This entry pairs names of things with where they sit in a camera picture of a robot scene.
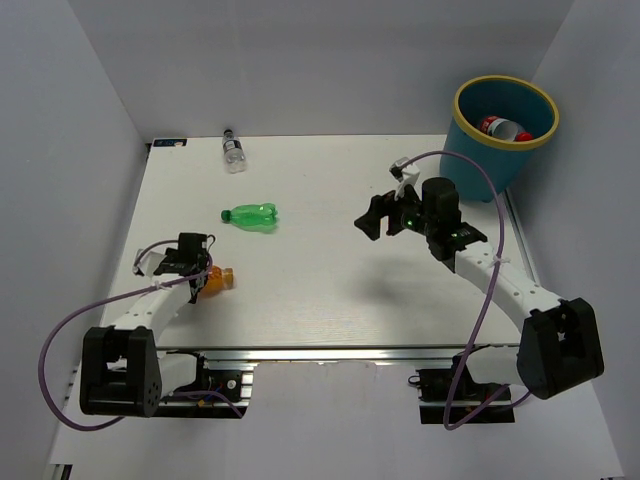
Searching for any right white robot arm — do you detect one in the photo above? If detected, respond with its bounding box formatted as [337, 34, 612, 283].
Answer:
[354, 178, 604, 399]

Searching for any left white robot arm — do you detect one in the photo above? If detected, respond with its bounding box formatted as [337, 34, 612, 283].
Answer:
[79, 233, 215, 418]

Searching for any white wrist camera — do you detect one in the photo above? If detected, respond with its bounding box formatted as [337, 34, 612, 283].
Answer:
[389, 157, 420, 200]
[132, 252, 165, 278]

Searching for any red label water bottle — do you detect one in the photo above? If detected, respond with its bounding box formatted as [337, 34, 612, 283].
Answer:
[478, 115, 534, 142]

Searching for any teal bin with yellow rim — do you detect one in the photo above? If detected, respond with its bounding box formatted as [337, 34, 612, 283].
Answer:
[439, 75, 560, 202]

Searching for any orange juice bottle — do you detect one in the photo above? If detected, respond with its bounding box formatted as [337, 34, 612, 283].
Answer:
[198, 266, 235, 299]

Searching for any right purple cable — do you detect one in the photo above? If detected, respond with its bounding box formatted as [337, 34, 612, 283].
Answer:
[388, 150, 534, 431]

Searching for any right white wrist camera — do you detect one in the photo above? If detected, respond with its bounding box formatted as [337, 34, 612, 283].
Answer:
[389, 157, 420, 200]

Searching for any blue label sticker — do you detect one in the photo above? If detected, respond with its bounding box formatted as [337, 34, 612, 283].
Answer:
[151, 138, 187, 148]

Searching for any clear bottle with black label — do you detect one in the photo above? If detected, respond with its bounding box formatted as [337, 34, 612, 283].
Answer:
[222, 129, 247, 174]

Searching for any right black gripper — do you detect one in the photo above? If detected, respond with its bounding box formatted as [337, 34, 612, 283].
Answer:
[353, 179, 435, 241]

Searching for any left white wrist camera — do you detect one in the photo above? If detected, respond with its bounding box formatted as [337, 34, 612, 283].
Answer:
[132, 252, 165, 278]

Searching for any green plastic bottle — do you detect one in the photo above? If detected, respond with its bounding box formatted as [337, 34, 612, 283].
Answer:
[220, 203, 279, 233]

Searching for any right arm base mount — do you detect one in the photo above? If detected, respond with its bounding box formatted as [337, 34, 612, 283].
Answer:
[408, 368, 515, 425]

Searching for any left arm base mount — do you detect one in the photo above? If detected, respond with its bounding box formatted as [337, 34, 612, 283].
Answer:
[155, 350, 255, 419]

